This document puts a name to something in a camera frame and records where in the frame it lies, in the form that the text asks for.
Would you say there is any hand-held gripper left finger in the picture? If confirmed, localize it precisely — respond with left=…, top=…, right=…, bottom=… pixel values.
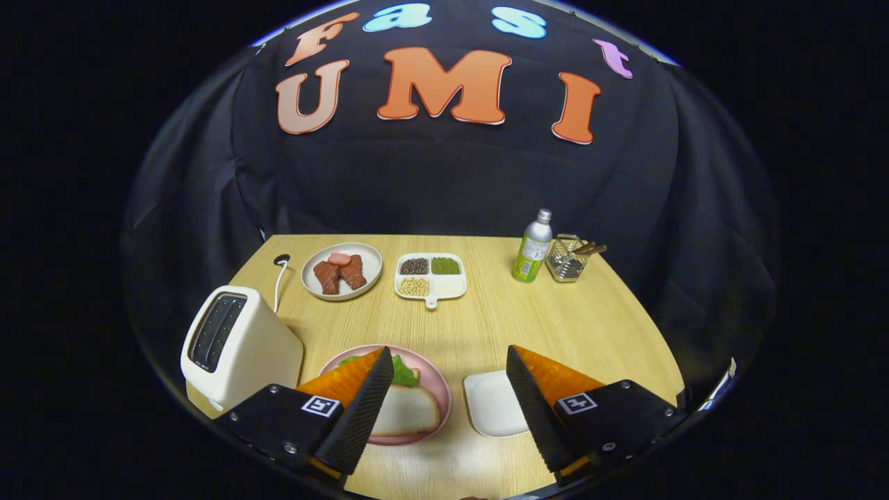
left=212, top=346, right=395, bottom=490

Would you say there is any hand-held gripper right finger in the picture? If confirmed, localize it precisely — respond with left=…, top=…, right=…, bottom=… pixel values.
left=506, top=345, right=695, bottom=487

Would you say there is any rounded brown-crust bread slice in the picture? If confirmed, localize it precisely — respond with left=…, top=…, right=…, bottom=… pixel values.
left=370, top=384, right=442, bottom=438

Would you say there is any green lettuce leaf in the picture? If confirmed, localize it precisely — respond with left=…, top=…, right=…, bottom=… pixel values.
left=338, top=354, right=420, bottom=388

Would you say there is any white square plate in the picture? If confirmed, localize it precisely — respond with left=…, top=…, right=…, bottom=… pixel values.
left=463, top=370, right=532, bottom=438

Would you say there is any pink round plate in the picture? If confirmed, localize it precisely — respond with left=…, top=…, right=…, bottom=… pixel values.
left=318, top=344, right=453, bottom=447

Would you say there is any white toaster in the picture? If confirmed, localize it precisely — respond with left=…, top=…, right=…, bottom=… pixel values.
left=181, top=285, right=304, bottom=412

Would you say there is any brown meat piece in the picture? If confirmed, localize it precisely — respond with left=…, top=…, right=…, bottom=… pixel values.
left=313, top=260, right=340, bottom=295
left=338, top=255, right=367, bottom=290

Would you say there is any white divided dish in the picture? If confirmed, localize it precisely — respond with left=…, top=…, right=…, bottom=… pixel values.
left=394, top=253, right=467, bottom=309

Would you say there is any beige round plate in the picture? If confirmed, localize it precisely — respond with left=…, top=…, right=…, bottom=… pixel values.
left=301, top=242, right=383, bottom=301

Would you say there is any silver bottle with green label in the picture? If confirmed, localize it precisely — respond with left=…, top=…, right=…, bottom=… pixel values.
left=512, top=208, right=554, bottom=283

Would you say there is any wire mesh utensil holder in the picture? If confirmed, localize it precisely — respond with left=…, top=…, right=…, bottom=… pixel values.
left=546, top=234, right=590, bottom=283

